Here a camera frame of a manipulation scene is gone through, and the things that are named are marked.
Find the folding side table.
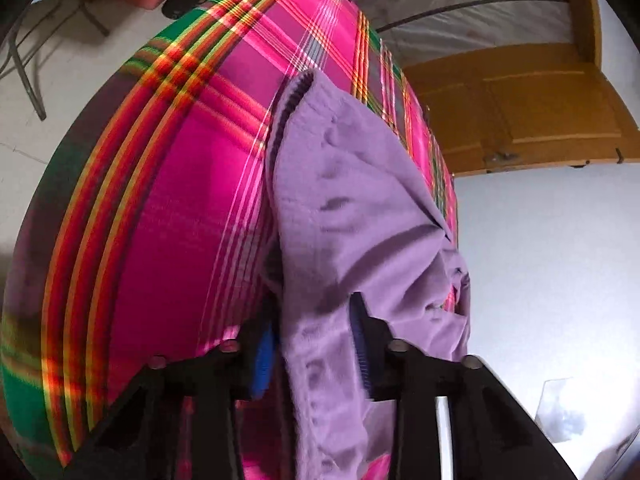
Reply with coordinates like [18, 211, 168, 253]
[1, 0, 111, 122]

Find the pink plaid bed sheet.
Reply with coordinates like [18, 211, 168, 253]
[1, 0, 458, 479]

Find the brown wooden door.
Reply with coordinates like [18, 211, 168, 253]
[401, 41, 640, 177]

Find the purple fleece garment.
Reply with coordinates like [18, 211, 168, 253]
[265, 70, 470, 479]

